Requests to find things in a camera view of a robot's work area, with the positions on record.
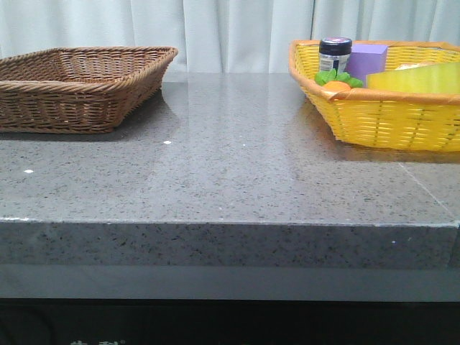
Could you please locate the toy bread loaf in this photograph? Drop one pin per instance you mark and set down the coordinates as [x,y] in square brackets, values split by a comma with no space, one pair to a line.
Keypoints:
[406,66]

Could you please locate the purple foam block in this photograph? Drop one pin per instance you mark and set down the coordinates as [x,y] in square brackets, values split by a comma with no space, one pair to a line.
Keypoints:
[366,59]

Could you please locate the orange toy carrot green leaves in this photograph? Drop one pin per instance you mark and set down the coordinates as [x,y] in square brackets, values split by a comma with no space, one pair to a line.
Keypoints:
[332,80]

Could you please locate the white curtain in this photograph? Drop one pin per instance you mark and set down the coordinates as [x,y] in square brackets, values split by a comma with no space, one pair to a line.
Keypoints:
[221,36]

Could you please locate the yellow woven plastic basket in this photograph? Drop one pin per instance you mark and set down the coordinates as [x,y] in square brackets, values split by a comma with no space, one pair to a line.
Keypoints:
[382,119]

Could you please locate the brown wicker basket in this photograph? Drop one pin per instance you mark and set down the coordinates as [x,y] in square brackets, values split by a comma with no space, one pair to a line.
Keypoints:
[79,90]

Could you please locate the dark blue lidded jar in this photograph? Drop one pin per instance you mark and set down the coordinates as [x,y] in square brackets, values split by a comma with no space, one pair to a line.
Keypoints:
[334,53]

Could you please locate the yellow packing tape roll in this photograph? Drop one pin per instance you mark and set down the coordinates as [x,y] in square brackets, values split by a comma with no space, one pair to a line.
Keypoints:
[435,78]

